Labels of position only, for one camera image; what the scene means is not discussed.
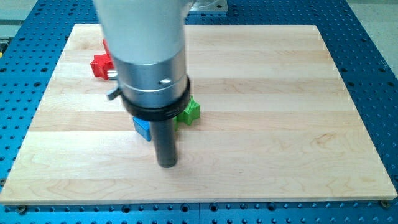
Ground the blue perforated metal table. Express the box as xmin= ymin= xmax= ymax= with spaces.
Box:
xmin=1 ymin=0 xmax=397 ymax=223

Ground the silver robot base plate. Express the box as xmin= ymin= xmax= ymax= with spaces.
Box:
xmin=190 ymin=0 xmax=228 ymax=12

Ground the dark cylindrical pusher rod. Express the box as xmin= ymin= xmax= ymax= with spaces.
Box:
xmin=149 ymin=119 xmax=177 ymax=168

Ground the blue plastic block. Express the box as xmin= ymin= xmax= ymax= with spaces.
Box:
xmin=132 ymin=117 xmax=152 ymax=142

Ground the red plastic block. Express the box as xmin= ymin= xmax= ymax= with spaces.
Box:
xmin=90 ymin=39 xmax=118 ymax=80

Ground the green star block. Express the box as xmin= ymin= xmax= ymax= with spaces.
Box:
xmin=173 ymin=95 xmax=200 ymax=131

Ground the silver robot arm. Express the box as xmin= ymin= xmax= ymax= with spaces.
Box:
xmin=93 ymin=0 xmax=194 ymax=121

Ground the light wooden board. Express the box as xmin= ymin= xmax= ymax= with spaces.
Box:
xmin=1 ymin=24 xmax=397 ymax=205

